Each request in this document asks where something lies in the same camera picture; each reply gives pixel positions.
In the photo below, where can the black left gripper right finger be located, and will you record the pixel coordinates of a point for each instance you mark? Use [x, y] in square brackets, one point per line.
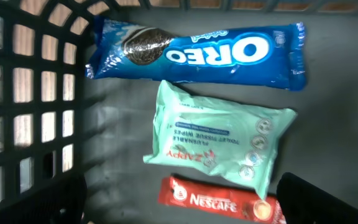
[303, 203]

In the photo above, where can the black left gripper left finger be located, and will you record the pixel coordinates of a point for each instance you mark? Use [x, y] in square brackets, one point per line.
[60, 203]

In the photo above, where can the mint green wipes pack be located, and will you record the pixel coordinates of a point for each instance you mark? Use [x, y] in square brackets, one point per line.
[217, 137]

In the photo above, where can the red Nescafe coffee stick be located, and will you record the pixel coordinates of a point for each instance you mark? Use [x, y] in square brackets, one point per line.
[241, 204]

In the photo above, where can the blue Oreo cookie pack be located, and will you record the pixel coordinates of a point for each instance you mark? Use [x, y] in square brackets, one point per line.
[264, 56]

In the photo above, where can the grey plastic shopping basket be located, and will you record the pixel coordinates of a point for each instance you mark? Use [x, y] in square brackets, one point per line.
[58, 127]

